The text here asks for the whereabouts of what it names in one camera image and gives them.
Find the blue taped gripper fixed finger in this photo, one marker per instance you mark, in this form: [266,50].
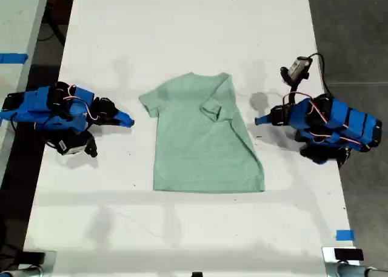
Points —
[125,118]
[264,118]

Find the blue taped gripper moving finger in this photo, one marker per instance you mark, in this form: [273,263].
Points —
[112,122]
[264,123]

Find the pale green T-shirt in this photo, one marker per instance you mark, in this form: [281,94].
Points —
[194,149]

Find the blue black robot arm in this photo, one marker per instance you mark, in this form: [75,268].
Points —
[339,122]
[39,107]

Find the long blue tape strip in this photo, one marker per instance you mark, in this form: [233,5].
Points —
[13,58]

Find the white side table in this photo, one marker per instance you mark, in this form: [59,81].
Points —
[15,31]

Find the short blue tape strip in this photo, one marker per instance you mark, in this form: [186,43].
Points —
[345,235]

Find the small black box white plate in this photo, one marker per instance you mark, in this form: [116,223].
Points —
[348,254]

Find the grey metal pipe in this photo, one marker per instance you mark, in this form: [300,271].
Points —
[354,270]
[18,272]

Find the black camera stalk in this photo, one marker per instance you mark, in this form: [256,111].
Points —
[91,145]
[293,83]

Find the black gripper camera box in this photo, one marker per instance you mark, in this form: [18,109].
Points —
[71,145]

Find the grey gripper camera box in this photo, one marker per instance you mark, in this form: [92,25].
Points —
[299,66]

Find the small black box grey bracket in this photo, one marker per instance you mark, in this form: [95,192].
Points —
[33,257]

